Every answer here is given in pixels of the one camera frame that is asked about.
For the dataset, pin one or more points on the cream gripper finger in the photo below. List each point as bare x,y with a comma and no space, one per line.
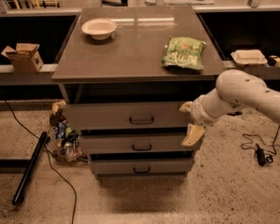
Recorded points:
194,134
186,107

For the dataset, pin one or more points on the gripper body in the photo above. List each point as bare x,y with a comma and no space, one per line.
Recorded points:
197,113

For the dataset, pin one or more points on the grey top drawer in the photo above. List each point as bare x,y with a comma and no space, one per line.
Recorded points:
125,116

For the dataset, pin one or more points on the grey drawer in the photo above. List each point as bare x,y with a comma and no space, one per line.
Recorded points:
125,116
134,143
141,167

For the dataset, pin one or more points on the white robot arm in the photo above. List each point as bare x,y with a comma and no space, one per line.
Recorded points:
234,91

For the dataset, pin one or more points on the grey drawer cabinet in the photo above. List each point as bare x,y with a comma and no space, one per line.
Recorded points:
127,68

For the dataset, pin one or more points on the grey bottom drawer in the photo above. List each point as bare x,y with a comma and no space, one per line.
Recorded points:
141,167

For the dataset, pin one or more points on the grey middle drawer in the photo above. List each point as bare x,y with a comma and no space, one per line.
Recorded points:
134,143

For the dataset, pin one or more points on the green snack bag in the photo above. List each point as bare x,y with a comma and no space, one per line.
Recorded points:
184,52

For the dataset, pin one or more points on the white foam takeout container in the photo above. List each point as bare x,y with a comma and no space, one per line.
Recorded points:
250,57

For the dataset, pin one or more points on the yellow black tape measure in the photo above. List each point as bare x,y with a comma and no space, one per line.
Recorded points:
273,60

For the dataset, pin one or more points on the white paper bowl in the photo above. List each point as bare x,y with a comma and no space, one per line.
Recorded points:
99,29

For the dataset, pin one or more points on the small cardboard box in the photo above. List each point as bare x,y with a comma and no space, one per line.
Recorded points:
25,58

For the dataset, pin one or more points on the black tube on floor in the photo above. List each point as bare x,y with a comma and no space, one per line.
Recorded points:
19,194

